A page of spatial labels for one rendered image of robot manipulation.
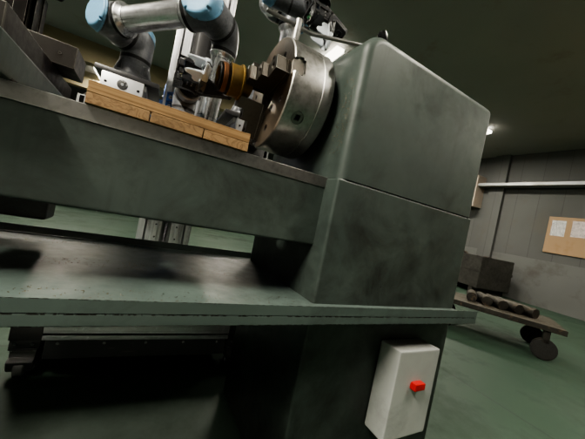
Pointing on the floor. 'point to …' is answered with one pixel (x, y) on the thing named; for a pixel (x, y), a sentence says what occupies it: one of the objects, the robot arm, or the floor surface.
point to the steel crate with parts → (485, 274)
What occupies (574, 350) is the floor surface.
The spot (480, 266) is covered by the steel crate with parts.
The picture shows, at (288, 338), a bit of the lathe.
